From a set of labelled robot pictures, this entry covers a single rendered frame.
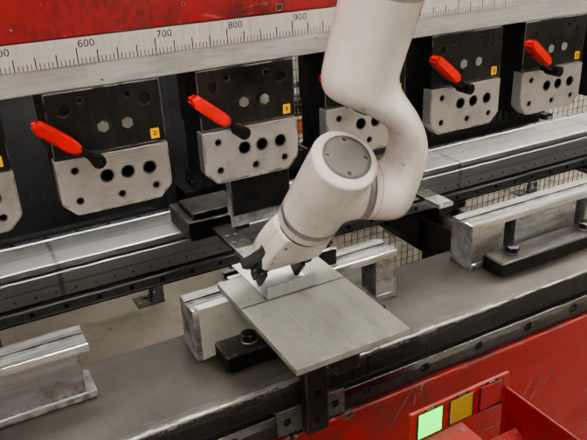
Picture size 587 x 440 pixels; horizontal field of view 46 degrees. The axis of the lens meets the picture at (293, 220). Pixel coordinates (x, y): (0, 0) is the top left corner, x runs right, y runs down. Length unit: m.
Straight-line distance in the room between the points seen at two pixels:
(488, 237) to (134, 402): 0.73
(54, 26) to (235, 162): 0.30
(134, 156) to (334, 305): 0.36
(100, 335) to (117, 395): 1.81
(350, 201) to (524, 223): 0.68
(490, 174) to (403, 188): 0.86
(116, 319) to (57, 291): 1.71
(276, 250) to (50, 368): 0.37
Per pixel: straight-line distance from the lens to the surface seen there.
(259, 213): 1.10
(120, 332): 2.90
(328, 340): 0.95
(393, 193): 0.87
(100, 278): 1.31
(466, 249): 1.38
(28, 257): 1.32
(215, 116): 0.93
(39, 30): 0.90
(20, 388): 1.08
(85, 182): 0.94
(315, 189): 0.82
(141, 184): 0.96
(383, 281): 1.26
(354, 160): 0.82
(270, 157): 1.03
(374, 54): 0.75
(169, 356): 1.17
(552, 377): 1.53
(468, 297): 1.30
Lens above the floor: 1.54
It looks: 25 degrees down
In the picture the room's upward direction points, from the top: 3 degrees counter-clockwise
